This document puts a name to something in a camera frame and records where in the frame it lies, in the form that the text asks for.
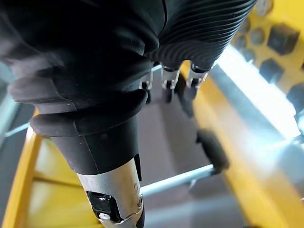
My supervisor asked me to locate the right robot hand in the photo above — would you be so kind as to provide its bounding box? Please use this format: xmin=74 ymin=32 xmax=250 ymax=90
xmin=0 ymin=0 xmax=258 ymax=228

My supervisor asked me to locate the grey shelf panel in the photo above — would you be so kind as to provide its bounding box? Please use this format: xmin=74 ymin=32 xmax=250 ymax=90
xmin=137 ymin=95 xmax=214 ymax=187

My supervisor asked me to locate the bright silver shelf beam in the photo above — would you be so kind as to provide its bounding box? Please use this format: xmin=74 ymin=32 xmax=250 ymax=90
xmin=219 ymin=45 xmax=304 ymax=148

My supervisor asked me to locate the yellow metal shelf rack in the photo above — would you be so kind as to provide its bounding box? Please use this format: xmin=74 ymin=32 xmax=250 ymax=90
xmin=0 ymin=0 xmax=304 ymax=228

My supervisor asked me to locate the thin silver rod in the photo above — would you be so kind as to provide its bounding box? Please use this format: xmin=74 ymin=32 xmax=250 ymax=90
xmin=4 ymin=124 xmax=33 ymax=137

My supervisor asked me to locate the silver metal rod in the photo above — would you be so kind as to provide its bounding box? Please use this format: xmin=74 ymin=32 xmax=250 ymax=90
xmin=140 ymin=165 xmax=216 ymax=198

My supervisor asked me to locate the round grey part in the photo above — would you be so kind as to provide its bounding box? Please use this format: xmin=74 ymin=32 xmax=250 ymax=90
xmin=234 ymin=35 xmax=247 ymax=52
xmin=242 ymin=48 xmax=257 ymax=64
xmin=249 ymin=27 xmax=266 ymax=46
xmin=238 ymin=16 xmax=252 ymax=34

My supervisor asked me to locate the black sole-shaped plastic housing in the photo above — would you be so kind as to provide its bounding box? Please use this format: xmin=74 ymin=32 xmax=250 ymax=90
xmin=196 ymin=128 xmax=231 ymax=176

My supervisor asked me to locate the round pale part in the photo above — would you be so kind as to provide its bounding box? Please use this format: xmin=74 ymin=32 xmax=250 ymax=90
xmin=254 ymin=0 xmax=274 ymax=17

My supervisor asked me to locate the black cube-shaped part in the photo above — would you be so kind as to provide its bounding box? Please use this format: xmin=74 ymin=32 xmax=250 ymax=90
xmin=259 ymin=58 xmax=285 ymax=83
xmin=267 ymin=22 xmax=300 ymax=56
xmin=286 ymin=83 xmax=304 ymax=114

